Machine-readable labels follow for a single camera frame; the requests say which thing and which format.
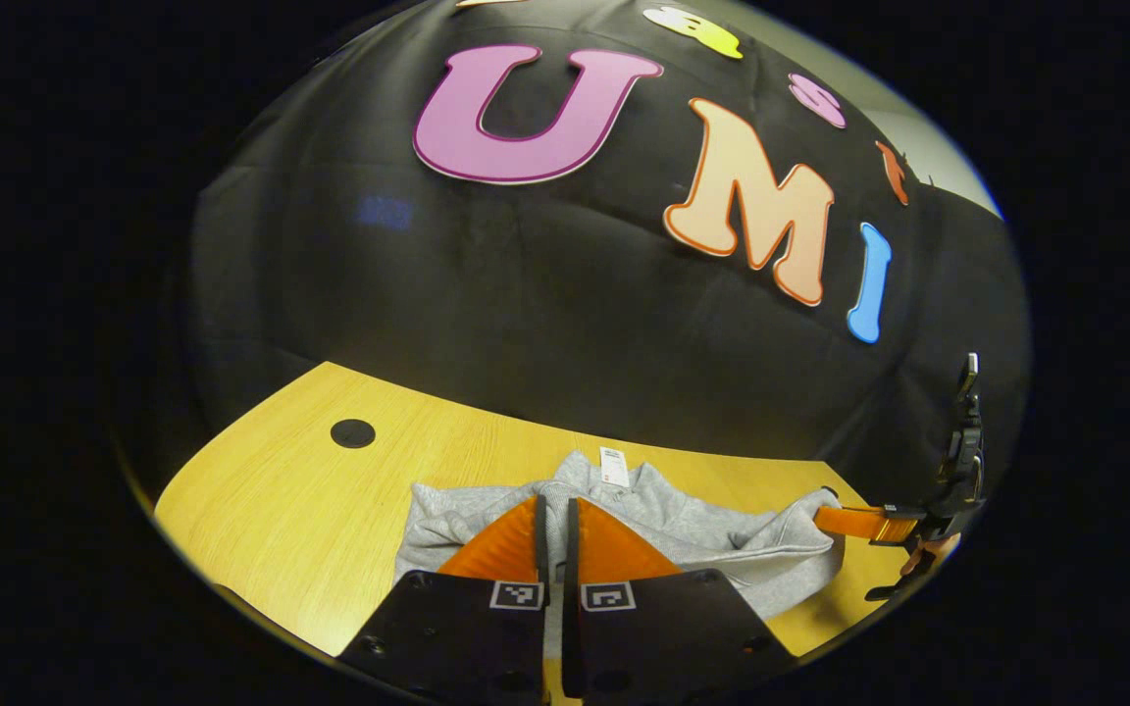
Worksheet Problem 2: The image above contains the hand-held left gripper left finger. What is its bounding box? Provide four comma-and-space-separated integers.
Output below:
337, 495, 551, 706

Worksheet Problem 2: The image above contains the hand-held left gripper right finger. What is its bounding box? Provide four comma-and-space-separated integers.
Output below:
562, 497, 796, 706

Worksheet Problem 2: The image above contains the grey sweatshirt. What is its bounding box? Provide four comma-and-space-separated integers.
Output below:
393, 446, 846, 621

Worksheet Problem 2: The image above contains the black backdrop cloth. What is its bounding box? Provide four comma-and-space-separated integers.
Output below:
182, 0, 1032, 491

